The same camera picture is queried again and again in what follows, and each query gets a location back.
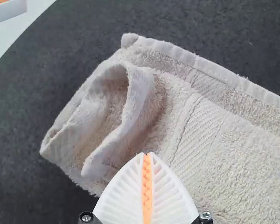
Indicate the pale towel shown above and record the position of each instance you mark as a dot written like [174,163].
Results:
[212,140]

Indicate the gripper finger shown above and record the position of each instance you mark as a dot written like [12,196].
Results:
[168,193]
[7,10]
[126,193]

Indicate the black mat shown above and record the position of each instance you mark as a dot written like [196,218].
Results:
[37,93]

